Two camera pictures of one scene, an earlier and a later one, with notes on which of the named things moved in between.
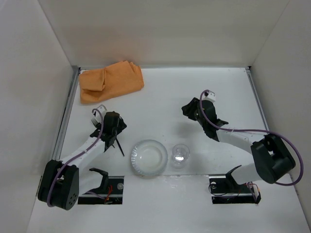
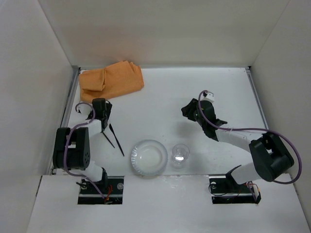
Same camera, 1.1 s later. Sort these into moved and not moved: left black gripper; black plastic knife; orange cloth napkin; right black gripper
Moved: left black gripper
Not moved: black plastic knife; right black gripper; orange cloth napkin
